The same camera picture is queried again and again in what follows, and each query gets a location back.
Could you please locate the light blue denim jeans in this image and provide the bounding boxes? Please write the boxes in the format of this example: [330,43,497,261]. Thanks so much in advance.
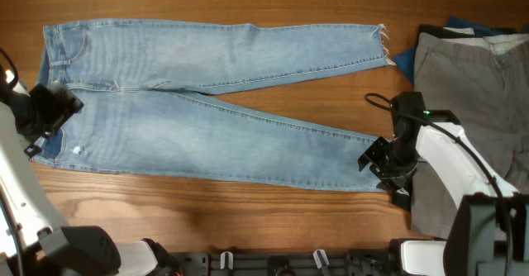
[36,19,389,192]

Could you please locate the dark blue folded garment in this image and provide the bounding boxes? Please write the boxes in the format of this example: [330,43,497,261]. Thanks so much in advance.
[393,16,528,85]

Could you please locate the right grey rail clip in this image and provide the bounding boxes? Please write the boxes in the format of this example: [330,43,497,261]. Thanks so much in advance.
[312,249,330,269]

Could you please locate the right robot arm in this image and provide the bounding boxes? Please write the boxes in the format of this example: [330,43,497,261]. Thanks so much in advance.
[358,92,528,275]

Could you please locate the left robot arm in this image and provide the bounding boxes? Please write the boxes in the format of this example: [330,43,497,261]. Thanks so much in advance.
[1,52,185,275]

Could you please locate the grey folded shorts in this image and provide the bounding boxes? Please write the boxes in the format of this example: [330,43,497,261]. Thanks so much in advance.
[409,31,529,240]

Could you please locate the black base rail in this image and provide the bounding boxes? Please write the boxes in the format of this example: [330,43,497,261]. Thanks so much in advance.
[174,250,402,276]

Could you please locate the left grey rail clip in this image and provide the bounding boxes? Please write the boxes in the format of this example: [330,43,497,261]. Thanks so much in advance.
[220,251,234,270]

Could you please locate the grey rail clip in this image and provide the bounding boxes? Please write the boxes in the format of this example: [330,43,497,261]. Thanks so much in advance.
[312,249,330,269]
[220,251,234,270]

